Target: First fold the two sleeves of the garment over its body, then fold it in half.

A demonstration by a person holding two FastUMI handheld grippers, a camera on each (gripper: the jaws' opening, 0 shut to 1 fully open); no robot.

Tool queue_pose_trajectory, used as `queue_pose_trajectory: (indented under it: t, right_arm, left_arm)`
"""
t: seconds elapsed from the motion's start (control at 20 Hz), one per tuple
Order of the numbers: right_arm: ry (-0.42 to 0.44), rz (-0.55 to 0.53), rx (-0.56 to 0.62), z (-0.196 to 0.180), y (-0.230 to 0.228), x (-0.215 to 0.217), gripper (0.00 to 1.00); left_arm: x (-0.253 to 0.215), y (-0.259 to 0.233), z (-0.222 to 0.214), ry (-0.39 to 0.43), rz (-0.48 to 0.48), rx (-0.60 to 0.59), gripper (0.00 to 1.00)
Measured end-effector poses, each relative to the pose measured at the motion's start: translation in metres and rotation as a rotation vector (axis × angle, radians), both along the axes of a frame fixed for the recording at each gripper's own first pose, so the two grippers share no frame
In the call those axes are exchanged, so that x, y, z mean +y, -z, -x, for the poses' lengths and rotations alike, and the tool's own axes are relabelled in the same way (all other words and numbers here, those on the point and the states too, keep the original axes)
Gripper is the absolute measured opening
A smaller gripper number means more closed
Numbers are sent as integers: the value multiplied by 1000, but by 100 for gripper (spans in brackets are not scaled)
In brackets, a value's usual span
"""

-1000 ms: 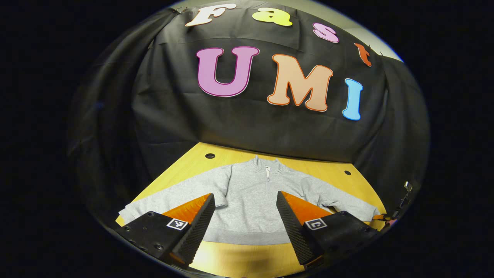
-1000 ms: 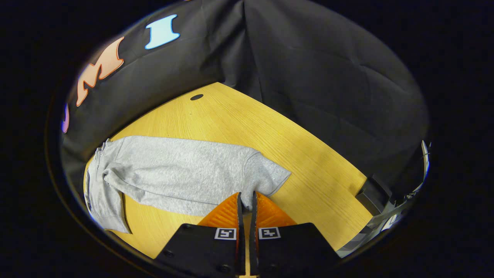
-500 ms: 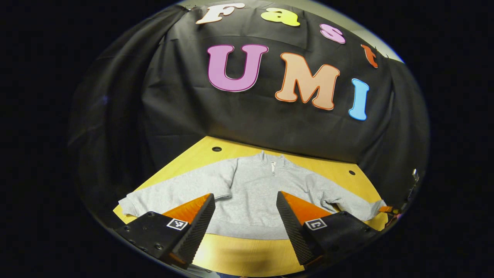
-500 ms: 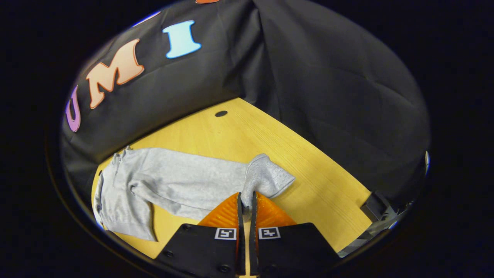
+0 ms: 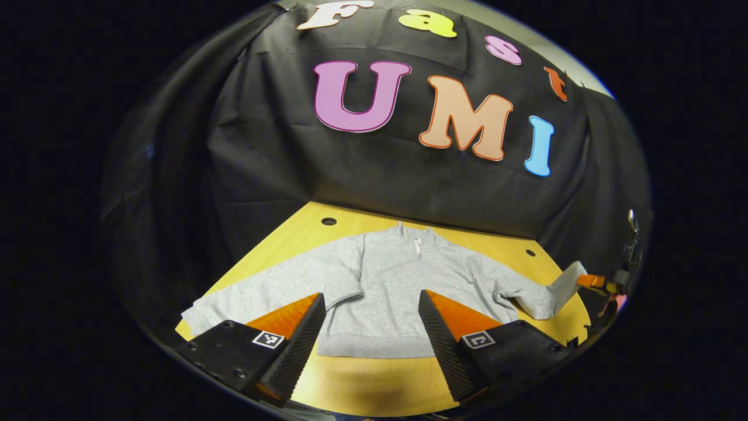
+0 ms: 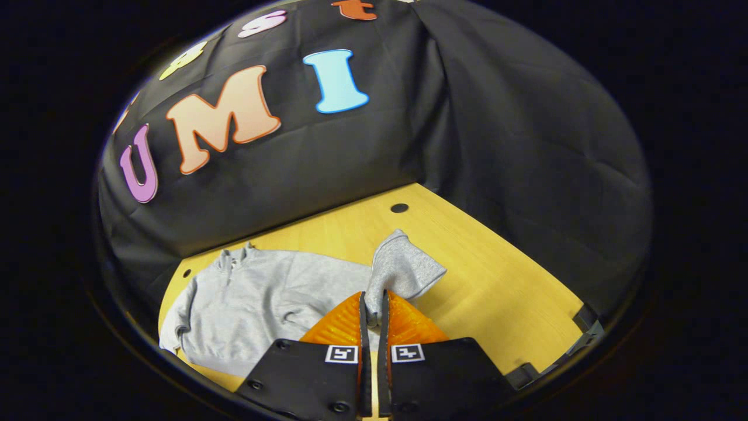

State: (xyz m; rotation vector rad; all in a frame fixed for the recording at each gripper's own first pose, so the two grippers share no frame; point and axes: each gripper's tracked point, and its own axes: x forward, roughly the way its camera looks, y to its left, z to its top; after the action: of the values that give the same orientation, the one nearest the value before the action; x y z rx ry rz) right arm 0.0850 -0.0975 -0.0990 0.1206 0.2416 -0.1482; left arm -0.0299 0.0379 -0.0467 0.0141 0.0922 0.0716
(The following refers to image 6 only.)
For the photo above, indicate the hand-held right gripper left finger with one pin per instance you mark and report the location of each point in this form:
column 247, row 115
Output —
column 363, row 327

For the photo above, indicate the grey zip-neck sweatshirt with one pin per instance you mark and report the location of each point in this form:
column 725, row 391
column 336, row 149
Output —
column 263, row 304

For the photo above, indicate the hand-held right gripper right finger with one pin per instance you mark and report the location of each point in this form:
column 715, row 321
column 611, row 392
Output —
column 383, row 327

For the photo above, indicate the black backdrop cloth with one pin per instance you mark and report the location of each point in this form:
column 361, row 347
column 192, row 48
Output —
column 350, row 152

